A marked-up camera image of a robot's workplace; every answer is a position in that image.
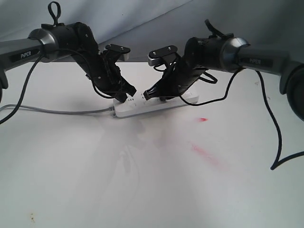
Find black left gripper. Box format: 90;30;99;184
76;51;137;103

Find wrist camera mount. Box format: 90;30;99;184
148;45;178;67
103;44;131;61

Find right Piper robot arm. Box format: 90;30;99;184
143;37;304;119

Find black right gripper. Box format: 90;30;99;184
143;60;207;102

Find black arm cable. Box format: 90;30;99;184
0;46;72;125
182;68;304;171

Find grey power cord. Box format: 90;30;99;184
0;104;116;117

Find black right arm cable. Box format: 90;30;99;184
182;68;304;171

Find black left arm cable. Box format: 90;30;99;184
0;46;72;125

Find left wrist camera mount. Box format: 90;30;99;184
103;44;131;61

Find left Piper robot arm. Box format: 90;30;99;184
0;22;136;103

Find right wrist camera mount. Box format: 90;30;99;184
148;45;178;67

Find white five-outlet power strip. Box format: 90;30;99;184
113;91;187;118

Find grey backdrop cloth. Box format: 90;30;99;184
0;0;304;63

